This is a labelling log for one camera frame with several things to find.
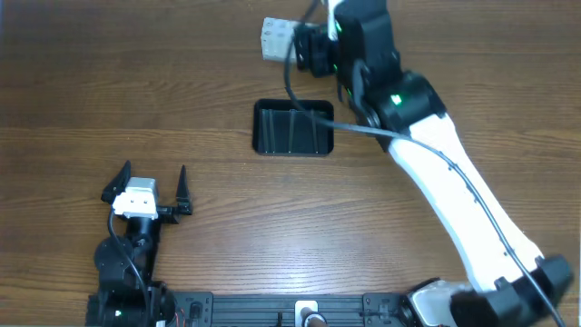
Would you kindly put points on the clear test tube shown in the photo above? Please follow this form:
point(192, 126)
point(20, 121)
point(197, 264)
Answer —
point(291, 131)
point(314, 136)
point(268, 131)

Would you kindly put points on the black tray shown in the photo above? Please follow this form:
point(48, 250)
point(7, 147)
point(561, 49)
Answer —
point(302, 131)

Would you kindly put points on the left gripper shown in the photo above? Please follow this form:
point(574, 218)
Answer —
point(168, 213)

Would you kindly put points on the mounting rail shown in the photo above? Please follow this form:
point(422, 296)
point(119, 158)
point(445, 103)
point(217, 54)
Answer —
point(254, 311)

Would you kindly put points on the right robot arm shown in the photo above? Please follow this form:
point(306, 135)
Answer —
point(454, 181)

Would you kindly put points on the white test tube rack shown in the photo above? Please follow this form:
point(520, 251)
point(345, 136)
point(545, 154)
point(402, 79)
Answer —
point(274, 41)

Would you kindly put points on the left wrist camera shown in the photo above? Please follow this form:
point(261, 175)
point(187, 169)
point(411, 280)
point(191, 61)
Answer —
point(136, 200)

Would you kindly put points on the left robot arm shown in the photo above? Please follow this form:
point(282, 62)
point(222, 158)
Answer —
point(113, 268)

